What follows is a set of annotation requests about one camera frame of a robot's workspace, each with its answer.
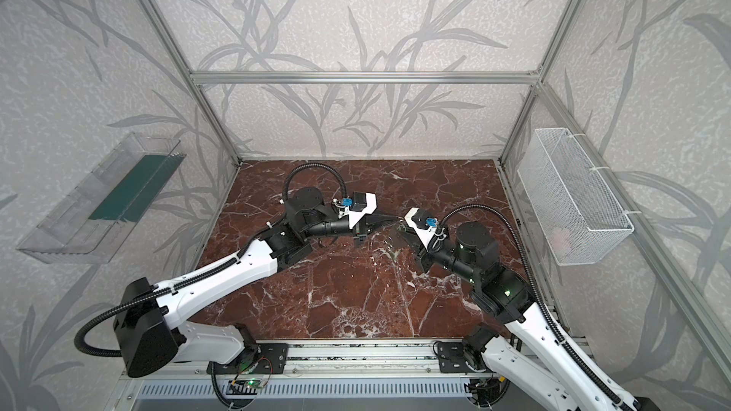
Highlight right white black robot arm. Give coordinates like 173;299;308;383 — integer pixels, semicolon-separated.
401;207;658;410

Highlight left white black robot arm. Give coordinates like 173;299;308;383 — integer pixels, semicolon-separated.
73;163;398;378

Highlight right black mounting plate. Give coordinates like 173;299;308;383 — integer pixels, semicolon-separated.
432;341;487;374

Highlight black mounting plate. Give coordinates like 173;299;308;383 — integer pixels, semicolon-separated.
432;341;487;374
207;342;289;375

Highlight pink object in basket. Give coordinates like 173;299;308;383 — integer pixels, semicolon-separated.
548;228;572;258

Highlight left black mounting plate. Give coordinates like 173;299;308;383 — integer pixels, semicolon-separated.
207;342;289;375

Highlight green led circuit board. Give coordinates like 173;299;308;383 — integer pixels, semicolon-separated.
227;379;268;396

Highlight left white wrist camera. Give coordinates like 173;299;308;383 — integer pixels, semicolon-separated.
334;192;377;229

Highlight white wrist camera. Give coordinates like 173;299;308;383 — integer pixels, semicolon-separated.
405;207;447;252
334;192;377;229

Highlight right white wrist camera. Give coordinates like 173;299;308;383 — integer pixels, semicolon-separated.
405;207;447;252

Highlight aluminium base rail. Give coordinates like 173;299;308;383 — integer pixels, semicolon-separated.
119;338;601;381

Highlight aluminium frame crossbar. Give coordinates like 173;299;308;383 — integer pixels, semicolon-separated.
188;72;539;85

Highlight white wire mesh basket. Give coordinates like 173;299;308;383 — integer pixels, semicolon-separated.
518;127;634;266

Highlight slotted grey cable duct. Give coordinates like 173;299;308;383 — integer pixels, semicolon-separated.
138;378;469;400

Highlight clear plastic wall tray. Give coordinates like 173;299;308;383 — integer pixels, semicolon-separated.
17;132;187;264

